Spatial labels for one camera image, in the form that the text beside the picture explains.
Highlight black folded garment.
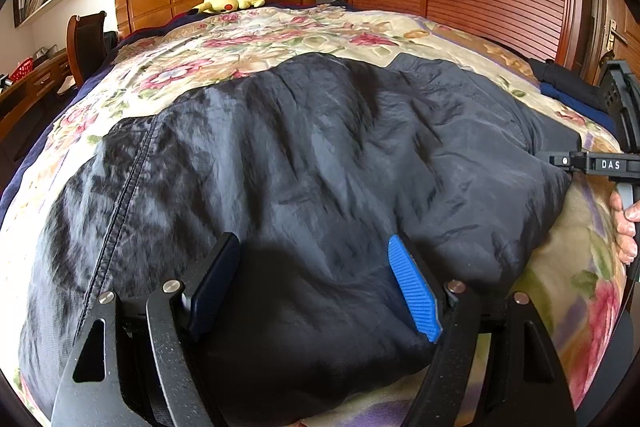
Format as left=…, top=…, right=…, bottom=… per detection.
left=527, top=57, right=612, bottom=108

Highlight person's right hand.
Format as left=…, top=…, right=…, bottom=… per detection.
left=610, top=192, right=640, bottom=265

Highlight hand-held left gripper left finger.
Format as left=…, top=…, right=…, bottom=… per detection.
left=50, top=232, right=242, bottom=427

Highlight brass door handle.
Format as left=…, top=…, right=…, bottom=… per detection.
left=606, top=19, right=629, bottom=60

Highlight long wooden desk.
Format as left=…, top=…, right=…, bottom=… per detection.
left=0, top=49, right=83, bottom=192

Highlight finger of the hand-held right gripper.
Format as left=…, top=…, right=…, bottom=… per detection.
left=547, top=151, right=587, bottom=172

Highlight blue folded garment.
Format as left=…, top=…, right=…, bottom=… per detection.
left=539, top=82, right=618, bottom=131

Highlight floral quilted blanket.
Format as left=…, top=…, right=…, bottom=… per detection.
left=0, top=2, right=631, bottom=427

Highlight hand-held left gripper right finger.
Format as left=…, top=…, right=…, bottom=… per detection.
left=387, top=234, right=578, bottom=427

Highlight dark wooden chair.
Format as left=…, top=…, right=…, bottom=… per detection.
left=66, top=11, right=108, bottom=88

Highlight black padded jacket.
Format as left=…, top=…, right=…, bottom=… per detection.
left=17, top=52, right=583, bottom=403

